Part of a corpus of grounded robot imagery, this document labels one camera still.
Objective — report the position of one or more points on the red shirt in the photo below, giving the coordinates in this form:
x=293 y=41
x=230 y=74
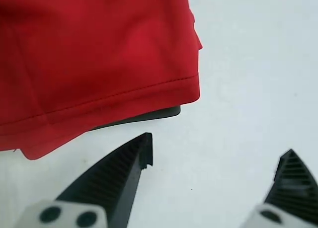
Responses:
x=94 y=64

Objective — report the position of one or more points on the dark grey shirt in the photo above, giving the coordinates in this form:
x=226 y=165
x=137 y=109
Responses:
x=149 y=116

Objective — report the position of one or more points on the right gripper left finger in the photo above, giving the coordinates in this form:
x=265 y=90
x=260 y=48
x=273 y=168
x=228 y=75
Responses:
x=116 y=173

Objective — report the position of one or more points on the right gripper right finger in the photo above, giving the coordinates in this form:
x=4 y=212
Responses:
x=295 y=185

